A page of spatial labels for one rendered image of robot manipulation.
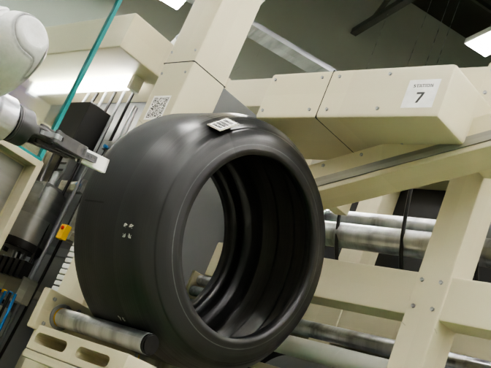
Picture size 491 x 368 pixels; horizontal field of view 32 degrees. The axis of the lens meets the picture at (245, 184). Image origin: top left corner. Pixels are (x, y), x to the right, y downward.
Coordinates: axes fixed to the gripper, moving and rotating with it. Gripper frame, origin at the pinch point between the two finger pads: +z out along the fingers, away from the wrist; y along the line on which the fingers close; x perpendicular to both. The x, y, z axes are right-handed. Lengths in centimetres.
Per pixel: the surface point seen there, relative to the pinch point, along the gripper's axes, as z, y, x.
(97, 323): 19.1, 6.3, 31.2
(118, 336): 18.8, -2.2, 32.3
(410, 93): 63, -25, -43
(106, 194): 8.8, 4.2, 4.6
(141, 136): 13.4, 5.5, -10.8
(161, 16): 530, 787, -390
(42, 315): 16.1, 23.7, 33.0
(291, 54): 502, 483, -301
